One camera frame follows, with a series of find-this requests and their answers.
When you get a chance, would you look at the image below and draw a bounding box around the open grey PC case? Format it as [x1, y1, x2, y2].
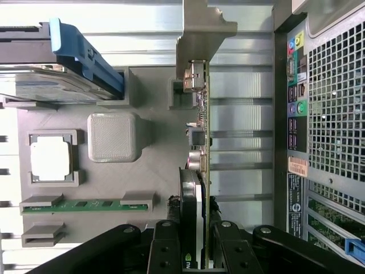
[272, 0, 365, 274]

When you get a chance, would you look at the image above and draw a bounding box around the green RAM stick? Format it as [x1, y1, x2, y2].
[22, 199, 149, 213]

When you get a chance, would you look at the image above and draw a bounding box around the hard disk with blue caddy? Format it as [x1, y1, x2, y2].
[0, 17, 126, 102]

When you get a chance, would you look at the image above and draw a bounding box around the blue case latch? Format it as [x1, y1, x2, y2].
[344, 238, 365, 262]

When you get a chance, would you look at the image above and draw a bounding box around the grey printed parts rack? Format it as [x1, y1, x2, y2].
[0, 67, 199, 248]

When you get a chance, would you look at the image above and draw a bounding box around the silver CPU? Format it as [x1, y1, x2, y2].
[30, 136, 76, 182]

